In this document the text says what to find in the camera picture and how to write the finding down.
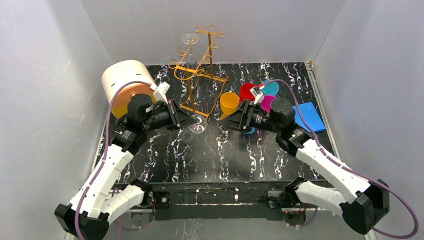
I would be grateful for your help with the cream orange yellow cylinder box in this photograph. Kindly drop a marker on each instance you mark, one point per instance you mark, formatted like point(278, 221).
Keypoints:
point(121, 73)

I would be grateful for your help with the magenta wine glass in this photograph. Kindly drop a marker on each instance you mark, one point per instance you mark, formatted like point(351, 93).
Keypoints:
point(266, 102)

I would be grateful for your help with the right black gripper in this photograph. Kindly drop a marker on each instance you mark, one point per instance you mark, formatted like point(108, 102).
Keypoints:
point(247, 114)

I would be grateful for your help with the red wine glass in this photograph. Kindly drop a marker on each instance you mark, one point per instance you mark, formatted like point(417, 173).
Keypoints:
point(245, 92)

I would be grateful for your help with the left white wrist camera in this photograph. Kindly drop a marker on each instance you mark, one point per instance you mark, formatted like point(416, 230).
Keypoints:
point(159, 91)

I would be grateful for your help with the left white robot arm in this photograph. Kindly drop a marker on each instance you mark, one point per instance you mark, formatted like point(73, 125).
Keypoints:
point(89, 214)

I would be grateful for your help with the clear wine glass front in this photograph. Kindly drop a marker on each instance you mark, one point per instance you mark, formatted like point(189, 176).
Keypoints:
point(188, 133)

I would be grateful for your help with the clear wine glass rear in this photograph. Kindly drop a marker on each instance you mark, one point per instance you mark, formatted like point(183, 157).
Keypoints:
point(190, 39)

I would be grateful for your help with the clear wine glass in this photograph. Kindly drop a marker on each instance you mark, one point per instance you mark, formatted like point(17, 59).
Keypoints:
point(188, 133)
point(190, 39)

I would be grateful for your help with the yellow wine glass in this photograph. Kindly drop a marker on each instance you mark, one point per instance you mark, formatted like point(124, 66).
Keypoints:
point(229, 102)

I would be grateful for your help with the blue flat sheet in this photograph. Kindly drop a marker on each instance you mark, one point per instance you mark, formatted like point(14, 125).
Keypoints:
point(311, 117)

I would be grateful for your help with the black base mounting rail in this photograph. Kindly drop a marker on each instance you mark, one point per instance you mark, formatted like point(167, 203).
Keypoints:
point(223, 200)

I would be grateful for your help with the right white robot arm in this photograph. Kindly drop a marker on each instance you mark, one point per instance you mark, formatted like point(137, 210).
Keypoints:
point(361, 203)

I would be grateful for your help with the light blue wine glass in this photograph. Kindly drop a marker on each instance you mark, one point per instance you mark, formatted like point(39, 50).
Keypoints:
point(250, 131)
point(271, 88)

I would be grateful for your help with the gold wire wine glass rack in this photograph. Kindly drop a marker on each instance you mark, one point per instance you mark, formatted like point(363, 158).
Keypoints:
point(204, 69)

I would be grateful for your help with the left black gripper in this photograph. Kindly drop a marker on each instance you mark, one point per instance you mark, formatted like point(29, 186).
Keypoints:
point(174, 115)

